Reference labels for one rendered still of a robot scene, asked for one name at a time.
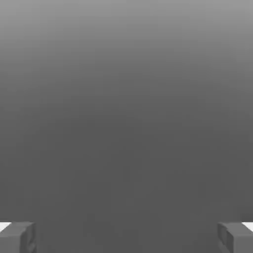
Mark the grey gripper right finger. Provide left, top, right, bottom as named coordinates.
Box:
left=216, top=221, right=253, bottom=253

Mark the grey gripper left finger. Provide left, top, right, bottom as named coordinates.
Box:
left=0, top=221, right=38, bottom=253

